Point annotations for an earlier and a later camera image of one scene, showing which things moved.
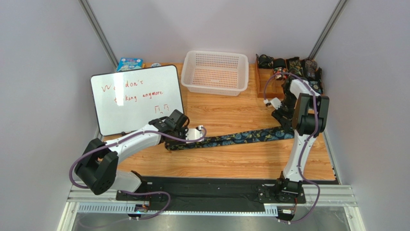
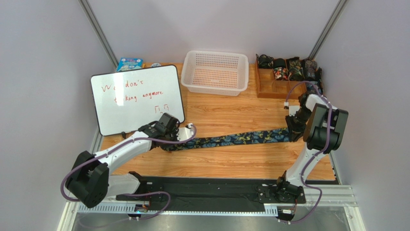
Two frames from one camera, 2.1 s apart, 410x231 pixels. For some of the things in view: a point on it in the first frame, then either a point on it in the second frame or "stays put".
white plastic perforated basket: (215, 72) stays put
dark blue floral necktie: (272, 134) stays put
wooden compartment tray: (267, 86) stays put
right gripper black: (282, 116) -> (293, 128)
